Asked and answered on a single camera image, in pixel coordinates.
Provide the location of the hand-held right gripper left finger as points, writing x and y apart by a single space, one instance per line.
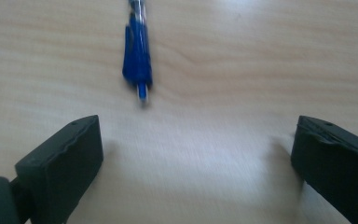
59 168

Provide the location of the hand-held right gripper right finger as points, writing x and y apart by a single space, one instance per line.
338 165

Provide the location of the blue ballpoint pen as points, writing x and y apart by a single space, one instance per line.
136 59

